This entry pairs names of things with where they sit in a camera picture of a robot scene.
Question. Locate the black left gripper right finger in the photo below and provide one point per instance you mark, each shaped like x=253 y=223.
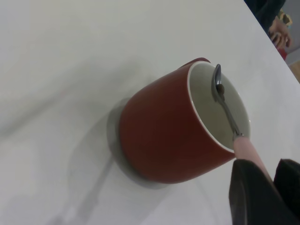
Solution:
x=289 y=180

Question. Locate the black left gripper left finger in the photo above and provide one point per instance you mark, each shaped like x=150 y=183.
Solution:
x=250 y=199

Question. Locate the single coffee bean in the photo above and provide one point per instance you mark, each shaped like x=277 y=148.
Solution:
x=220 y=89

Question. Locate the red ceramic mug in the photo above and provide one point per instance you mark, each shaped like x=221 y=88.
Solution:
x=159 y=131

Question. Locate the bystander bare hand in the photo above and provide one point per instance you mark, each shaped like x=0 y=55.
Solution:
x=280 y=32

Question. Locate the bystander dark sleeve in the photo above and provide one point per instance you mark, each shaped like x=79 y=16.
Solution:
x=264 y=11

